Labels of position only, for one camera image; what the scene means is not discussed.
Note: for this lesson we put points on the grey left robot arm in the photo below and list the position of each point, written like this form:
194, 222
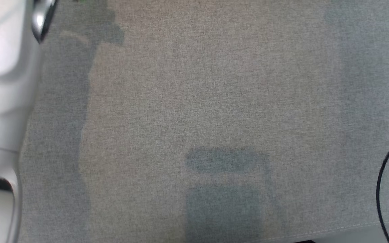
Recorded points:
2, 84

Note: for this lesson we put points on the grey fabric sofa seat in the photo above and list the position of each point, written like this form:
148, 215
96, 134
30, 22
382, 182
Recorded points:
198, 101

